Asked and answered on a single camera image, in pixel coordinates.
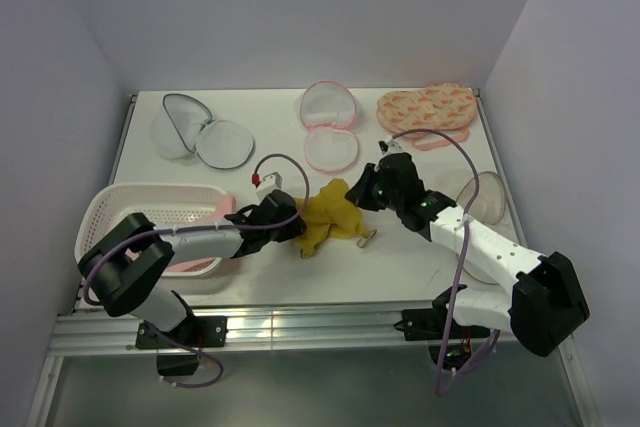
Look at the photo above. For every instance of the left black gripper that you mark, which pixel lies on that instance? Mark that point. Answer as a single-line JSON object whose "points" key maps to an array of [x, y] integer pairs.
{"points": [[297, 229]]}

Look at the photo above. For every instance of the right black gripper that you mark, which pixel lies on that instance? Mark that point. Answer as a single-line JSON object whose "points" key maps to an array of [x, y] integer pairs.
{"points": [[359, 193]]}

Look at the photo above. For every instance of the yellow bra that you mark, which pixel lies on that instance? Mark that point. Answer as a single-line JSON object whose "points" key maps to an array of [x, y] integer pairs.
{"points": [[329, 214]]}

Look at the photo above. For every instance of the grey trimmed mesh laundry bag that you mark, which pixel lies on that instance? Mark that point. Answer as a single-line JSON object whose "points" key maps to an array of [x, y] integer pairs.
{"points": [[184, 127]]}

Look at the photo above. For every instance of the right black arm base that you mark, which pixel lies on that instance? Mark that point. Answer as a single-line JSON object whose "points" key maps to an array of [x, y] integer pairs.
{"points": [[428, 324]]}

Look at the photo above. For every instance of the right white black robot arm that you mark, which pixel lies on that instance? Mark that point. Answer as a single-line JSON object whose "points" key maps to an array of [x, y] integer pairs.
{"points": [[540, 300]]}

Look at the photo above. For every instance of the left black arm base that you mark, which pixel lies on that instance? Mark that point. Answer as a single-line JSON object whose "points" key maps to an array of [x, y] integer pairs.
{"points": [[181, 351]]}

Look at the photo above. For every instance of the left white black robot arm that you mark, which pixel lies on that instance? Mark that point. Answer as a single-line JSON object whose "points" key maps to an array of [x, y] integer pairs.
{"points": [[122, 271]]}

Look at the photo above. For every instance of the pink bra in basket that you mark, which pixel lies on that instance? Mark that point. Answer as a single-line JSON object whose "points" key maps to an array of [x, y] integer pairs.
{"points": [[182, 206]]}

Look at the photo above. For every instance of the pink trimmed mesh laundry bag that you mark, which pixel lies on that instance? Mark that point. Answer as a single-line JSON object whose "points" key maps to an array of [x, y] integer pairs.
{"points": [[327, 110]]}

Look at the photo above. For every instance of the peach patterned laundry bag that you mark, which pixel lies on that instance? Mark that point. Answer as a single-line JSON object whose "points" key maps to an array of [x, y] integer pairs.
{"points": [[447, 107]]}

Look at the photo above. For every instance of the clear mesh laundry bag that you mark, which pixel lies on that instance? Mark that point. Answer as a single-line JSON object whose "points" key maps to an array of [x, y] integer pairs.
{"points": [[489, 208]]}

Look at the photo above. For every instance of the white plastic basket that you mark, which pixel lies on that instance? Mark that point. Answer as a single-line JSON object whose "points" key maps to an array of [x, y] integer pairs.
{"points": [[97, 221]]}

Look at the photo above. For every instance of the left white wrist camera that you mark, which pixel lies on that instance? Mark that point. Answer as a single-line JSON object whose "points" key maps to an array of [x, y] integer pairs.
{"points": [[266, 184]]}

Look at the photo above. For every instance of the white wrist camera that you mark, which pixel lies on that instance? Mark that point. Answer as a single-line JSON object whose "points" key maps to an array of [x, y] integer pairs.
{"points": [[390, 147], [266, 184]]}

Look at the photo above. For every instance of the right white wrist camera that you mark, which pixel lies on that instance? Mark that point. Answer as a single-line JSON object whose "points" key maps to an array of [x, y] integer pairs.
{"points": [[390, 147]]}

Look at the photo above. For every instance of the aluminium mounting rail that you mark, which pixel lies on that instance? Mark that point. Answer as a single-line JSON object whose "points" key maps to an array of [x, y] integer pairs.
{"points": [[307, 327]]}

